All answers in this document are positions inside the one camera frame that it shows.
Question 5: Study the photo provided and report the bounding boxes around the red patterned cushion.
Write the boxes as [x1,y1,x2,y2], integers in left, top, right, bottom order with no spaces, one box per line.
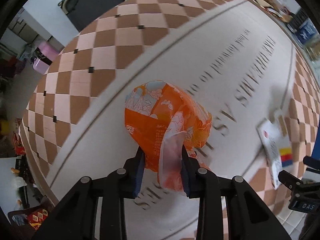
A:
[25,207,49,231]

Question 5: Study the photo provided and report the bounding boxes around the white card with coloured stripes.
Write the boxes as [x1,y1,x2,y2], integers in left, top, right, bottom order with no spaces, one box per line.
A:
[257,119,293,190]

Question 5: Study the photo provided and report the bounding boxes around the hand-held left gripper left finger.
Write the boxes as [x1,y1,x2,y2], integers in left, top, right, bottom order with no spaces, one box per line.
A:
[32,146,146,240]

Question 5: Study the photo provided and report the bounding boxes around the checkered printed tablecloth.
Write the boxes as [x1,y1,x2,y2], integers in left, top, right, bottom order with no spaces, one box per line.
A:
[19,0,320,240]

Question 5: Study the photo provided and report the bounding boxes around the black spray can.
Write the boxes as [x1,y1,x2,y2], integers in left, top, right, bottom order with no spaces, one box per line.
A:
[287,7,310,32]

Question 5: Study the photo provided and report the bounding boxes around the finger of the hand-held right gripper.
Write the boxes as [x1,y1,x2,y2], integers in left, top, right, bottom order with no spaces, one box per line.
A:
[278,169,305,193]
[302,155,320,173]

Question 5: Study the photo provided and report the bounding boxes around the brown cardboard pieces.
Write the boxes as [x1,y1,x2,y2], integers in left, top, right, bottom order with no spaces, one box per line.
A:
[246,0,292,22]

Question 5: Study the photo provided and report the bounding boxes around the gold glass bottle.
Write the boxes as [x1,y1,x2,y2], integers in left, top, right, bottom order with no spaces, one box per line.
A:
[307,40,320,62]

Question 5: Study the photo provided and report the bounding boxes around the blue white bottle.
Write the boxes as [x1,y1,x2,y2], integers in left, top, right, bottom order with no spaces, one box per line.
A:
[296,21,317,48]

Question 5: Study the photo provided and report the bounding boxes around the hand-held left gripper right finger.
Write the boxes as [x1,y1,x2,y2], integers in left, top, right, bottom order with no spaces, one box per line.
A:
[181,146,292,240]

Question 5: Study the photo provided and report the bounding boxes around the grey folding cot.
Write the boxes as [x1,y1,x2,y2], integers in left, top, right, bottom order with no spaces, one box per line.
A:
[58,0,129,32]

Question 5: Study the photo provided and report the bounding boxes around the pink suitcase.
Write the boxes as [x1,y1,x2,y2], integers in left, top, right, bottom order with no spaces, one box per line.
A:
[31,42,61,74]

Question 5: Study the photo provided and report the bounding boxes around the orange plastic bag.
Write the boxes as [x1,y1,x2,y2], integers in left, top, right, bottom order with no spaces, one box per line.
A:
[124,80,212,198]

